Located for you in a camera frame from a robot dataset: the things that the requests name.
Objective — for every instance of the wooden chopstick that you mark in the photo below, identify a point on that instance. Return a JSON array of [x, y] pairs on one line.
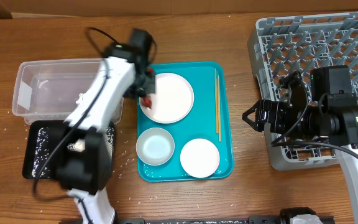
[[219, 109], [216, 100]]

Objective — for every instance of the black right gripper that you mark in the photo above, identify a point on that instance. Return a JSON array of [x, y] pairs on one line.
[[275, 107]]

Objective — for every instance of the grey dish rack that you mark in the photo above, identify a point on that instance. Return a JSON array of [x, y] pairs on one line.
[[280, 45]]

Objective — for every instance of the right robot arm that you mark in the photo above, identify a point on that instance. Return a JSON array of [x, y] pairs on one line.
[[324, 117]]

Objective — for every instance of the teal plastic tray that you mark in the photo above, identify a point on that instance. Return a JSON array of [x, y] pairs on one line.
[[200, 122]]

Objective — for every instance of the clear plastic bin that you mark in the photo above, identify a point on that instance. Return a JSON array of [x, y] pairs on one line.
[[48, 89]]

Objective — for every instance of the grey bowl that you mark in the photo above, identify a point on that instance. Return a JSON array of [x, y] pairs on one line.
[[155, 146]]

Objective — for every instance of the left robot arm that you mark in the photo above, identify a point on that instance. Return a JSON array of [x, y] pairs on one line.
[[80, 156]]

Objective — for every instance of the white bowl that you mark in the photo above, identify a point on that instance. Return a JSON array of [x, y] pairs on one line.
[[199, 158]]

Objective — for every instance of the large white plate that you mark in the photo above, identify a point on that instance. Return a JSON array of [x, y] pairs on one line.
[[172, 101]]

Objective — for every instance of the red snack wrapper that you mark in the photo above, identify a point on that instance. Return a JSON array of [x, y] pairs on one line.
[[150, 88]]

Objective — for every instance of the white tissue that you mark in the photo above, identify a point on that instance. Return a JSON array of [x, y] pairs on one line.
[[81, 99]]

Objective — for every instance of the black tray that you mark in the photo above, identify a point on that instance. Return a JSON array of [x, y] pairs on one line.
[[37, 150]]

